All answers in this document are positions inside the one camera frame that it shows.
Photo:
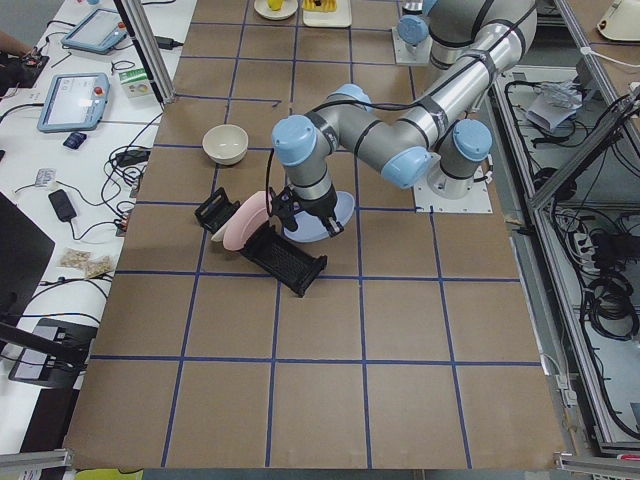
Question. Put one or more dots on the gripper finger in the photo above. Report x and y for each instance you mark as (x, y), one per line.
(333, 226)
(289, 222)

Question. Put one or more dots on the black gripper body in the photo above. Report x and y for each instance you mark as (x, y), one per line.
(319, 208)

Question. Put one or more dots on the sliced bread loaf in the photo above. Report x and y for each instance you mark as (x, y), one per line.
(320, 6)

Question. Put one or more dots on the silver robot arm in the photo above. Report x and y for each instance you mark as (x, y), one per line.
(413, 26)
(472, 42)

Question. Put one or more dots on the pink plate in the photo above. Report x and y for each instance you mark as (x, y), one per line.
(244, 223)

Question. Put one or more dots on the cream plate in rack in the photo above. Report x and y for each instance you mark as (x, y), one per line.
(218, 236)

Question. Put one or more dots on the cream plate with lemon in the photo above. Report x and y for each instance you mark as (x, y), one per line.
(287, 9)

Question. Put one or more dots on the black dish rack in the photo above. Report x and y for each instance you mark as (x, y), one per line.
(266, 248)

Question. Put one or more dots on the cream bowl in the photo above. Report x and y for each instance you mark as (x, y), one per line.
(226, 144)

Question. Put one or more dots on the black power adapter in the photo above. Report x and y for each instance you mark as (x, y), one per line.
(131, 157)

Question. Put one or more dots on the white rectangular tray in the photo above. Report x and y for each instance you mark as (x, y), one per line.
(342, 18)

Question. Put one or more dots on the green white box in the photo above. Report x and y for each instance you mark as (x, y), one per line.
(135, 83)

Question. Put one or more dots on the yellow lemon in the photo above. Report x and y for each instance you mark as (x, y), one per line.
(274, 5)

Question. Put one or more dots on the black smartphone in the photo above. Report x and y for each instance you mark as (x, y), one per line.
(62, 205)

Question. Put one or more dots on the near teach pendant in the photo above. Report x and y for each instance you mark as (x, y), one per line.
(74, 102)

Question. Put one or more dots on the teach pendant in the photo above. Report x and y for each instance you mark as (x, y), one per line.
(98, 33)
(74, 102)

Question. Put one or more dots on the far teach pendant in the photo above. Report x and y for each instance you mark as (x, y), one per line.
(98, 33)

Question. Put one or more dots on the black monitor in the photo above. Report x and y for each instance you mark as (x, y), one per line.
(25, 253)

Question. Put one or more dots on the aluminium frame post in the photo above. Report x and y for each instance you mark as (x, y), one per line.
(139, 30)

